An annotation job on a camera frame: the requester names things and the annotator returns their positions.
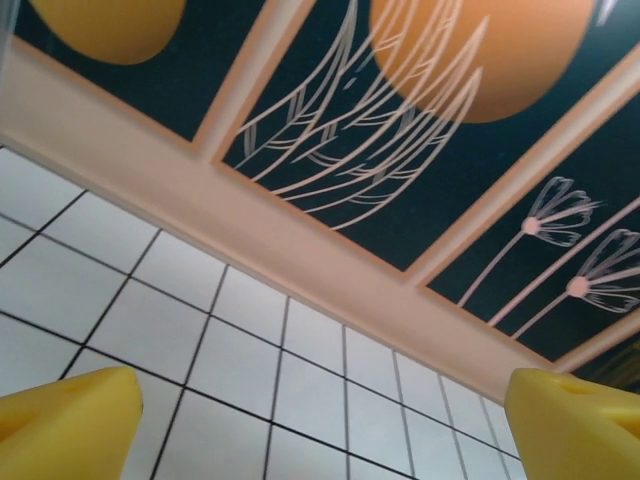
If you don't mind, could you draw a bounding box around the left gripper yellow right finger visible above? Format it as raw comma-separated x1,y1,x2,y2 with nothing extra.
503,367,640,480

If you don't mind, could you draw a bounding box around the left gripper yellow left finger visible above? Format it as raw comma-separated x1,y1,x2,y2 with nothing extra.
0,365,145,480

